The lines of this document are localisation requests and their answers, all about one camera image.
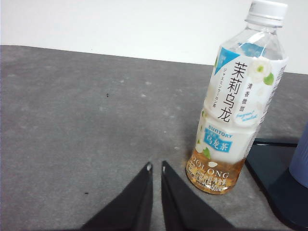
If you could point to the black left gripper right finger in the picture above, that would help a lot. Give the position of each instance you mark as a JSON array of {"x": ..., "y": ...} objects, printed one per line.
[{"x": 180, "y": 207}]

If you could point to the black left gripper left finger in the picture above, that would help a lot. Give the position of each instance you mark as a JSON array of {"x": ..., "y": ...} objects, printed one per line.
[{"x": 134, "y": 207}]

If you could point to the jasmine oolong tea bottle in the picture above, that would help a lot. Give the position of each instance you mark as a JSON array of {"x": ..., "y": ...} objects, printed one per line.
[{"x": 235, "y": 108}]

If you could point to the dark blue rectangular tray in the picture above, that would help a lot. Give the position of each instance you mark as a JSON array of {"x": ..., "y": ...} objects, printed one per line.
[{"x": 276, "y": 183}]

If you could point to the blue ribbed plastic cup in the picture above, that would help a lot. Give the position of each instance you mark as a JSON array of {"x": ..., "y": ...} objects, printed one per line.
[{"x": 300, "y": 163}]

